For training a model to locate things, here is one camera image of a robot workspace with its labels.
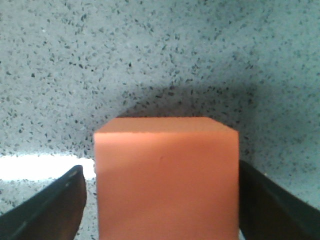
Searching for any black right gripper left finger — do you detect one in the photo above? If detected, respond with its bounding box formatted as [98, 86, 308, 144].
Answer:
[0, 165, 87, 240]

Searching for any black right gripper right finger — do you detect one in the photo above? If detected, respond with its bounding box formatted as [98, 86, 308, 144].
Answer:
[239, 160, 320, 240]

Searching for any orange foam cube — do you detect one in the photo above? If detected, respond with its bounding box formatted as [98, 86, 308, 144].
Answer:
[94, 117, 239, 240]

